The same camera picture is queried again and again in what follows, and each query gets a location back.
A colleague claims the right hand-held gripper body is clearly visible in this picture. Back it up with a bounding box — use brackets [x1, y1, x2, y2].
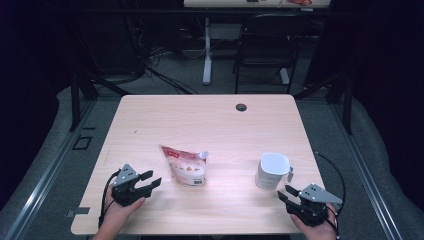
[286, 183, 343, 228]

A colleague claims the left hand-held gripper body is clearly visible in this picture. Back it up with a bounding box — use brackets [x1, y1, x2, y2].
[111, 163, 149, 207]

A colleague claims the white flip-lid container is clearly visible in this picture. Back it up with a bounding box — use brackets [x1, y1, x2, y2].
[255, 152, 295, 190]

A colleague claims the white and red spout pouch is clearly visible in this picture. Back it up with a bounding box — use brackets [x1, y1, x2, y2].
[159, 144, 210, 187]

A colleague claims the person's left hand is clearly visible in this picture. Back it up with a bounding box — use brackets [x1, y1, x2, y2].
[99, 194, 147, 231]

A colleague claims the person's right hand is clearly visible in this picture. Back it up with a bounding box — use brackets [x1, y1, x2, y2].
[290, 213, 338, 240]

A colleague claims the grey tape piece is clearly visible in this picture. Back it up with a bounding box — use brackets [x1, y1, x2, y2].
[66, 206, 91, 219]

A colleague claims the black metal stand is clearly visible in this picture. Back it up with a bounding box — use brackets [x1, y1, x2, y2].
[68, 71, 131, 133]
[294, 71, 354, 136]

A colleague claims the white desk foot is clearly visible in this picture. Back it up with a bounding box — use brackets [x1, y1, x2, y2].
[279, 67, 291, 85]

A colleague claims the white desk leg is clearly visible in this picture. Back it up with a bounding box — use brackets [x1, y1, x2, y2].
[202, 17, 213, 86]

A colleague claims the black folding chair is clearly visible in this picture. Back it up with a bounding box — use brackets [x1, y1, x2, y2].
[233, 13, 314, 95]

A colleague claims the light background desk top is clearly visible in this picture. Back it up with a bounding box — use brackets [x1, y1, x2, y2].
[183, 0, 331, 9]

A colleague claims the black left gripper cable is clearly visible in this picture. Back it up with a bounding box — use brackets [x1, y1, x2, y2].
[98, 169, 122, 228]

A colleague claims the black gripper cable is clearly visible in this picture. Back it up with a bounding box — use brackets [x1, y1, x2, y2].
[313, 150, 347, 240]
[98, 169, 122, 228]

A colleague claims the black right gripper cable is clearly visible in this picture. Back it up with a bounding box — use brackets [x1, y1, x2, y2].
[313, 150, 347, 240]

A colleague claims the aluminium floor rail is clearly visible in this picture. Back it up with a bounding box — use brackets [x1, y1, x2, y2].
[329, 103, 403, 240]
[4, 99, 98, 240]

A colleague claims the bundle of floor cables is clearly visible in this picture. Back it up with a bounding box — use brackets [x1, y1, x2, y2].
[144, 46, 198, 95]

